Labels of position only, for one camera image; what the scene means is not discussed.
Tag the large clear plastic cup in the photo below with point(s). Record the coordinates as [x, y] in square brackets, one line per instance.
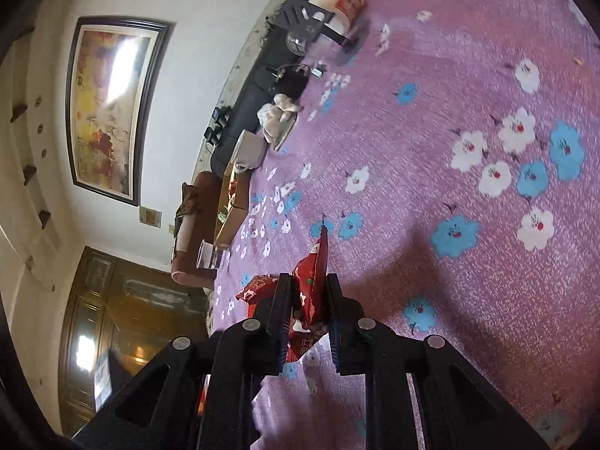
[300, 42]

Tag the black pouch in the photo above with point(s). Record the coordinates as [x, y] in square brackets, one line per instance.
[290, 82]

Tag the dark grey sofa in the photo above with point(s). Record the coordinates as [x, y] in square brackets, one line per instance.
[248, 98]

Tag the small framed picture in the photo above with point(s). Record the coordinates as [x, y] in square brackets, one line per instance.
[150, 216]

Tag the red snack packet white characters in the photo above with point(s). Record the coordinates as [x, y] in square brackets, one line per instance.
[309, 290]

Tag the red snack packet white pattern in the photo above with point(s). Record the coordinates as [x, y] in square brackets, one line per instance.
[258, 290]

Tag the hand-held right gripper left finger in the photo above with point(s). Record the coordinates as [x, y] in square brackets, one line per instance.
[282, 351]

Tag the floral cushion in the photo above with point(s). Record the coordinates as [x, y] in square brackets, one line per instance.
[209, 309]

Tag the dark wooden cabinet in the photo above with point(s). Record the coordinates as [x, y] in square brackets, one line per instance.
[140, 318]

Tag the clear glass cup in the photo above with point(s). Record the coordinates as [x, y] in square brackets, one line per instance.
[211, 255]

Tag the framed landscape painting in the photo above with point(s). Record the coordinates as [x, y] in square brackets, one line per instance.
[108, 108]

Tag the thin notebook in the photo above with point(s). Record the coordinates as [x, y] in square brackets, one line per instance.
[286, 137]

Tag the pile of assorted snack packets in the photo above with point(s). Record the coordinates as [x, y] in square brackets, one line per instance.
[228, 197]

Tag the brown cloth on armchair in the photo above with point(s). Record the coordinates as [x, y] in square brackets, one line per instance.
[186, 201]

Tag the brown armchair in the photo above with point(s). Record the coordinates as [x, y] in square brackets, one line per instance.
[192, 253]

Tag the purple floral tablecloth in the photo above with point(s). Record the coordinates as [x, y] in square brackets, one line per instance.
[445, 290]

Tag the cardboard box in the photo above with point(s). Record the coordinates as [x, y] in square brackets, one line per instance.
[232, 225]

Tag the white bottle red label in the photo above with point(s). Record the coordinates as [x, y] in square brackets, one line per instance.
[344, 2]

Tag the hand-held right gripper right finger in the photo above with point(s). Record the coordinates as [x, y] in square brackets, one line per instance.
[335, 347]

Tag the grey phone stand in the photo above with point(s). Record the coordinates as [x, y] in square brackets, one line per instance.
[300, 14]

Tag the white mug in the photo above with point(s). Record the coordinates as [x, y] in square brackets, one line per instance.
[251, 150]

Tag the black devices on sofa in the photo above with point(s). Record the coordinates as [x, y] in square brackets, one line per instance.
[216, 126]

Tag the small white device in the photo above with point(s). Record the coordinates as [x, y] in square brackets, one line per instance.
[316, 71]

